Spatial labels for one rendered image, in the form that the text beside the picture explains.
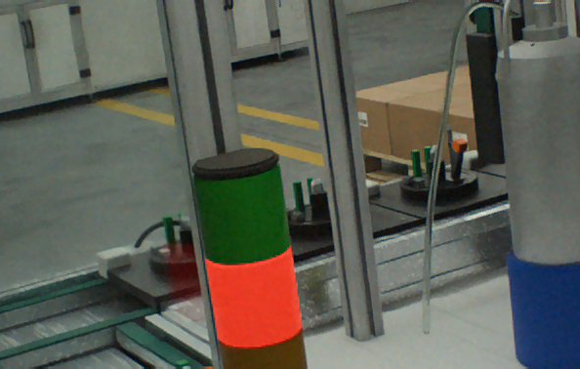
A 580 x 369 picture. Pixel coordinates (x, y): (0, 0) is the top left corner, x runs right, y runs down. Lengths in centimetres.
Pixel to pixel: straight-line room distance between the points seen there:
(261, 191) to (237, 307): 7
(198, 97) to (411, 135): 531
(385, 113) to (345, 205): 428
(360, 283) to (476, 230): 32
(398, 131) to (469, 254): 395
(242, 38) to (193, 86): 961
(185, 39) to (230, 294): 15
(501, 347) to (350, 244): 27
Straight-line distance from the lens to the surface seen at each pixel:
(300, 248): 210
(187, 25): 74
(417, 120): 598
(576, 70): 170
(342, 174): 191
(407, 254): 213
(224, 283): 74
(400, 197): 232
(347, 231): 193
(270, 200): 73
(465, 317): 204
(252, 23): 1039
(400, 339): 198
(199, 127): 75
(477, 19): 213
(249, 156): 74
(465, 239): 219
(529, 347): 181
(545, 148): 172
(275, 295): 74
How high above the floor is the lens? 158
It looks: 14 degrees down
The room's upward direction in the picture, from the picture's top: 8 degrees counter-clockwise
